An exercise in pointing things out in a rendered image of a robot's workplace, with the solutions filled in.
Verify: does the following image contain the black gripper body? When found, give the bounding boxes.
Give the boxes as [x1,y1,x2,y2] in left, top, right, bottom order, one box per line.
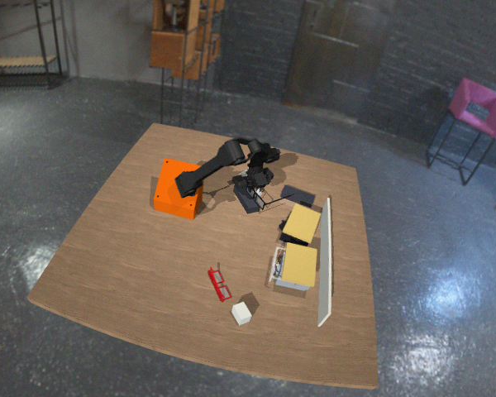
[232,163,274,189]

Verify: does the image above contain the white cube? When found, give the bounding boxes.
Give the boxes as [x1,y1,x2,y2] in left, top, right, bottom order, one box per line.
[231,301,252,326]

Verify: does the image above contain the red glasses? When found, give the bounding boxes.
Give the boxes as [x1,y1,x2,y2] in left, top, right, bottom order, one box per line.
[208,267,231,302]

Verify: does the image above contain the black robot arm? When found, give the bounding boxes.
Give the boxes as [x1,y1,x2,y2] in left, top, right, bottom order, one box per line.
[174,136,280,198]

